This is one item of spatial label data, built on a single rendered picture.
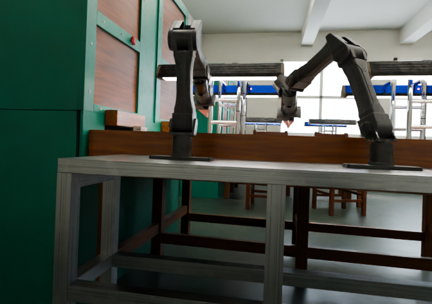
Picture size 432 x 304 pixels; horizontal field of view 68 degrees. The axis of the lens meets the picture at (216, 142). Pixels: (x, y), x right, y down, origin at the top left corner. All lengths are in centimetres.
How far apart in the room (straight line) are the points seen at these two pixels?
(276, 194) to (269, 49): 608
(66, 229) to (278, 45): 618
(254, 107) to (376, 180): 581
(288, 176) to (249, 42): 614
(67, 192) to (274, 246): 57
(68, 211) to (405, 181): 86
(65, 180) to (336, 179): 71
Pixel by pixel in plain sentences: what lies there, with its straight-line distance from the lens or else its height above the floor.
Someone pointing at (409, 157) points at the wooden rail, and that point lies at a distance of 126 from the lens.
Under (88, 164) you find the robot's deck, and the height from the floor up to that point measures 66.
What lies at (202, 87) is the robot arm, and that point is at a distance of 131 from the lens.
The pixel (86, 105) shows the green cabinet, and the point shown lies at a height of 86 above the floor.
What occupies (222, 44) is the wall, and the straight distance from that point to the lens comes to 692.
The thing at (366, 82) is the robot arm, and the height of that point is 93.
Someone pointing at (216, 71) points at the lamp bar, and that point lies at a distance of 155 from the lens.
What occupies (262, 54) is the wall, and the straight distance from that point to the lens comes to 678.
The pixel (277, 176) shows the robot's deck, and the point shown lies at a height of 65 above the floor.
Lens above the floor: 73
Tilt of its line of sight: level
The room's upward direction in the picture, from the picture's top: 2 degrees clockwise
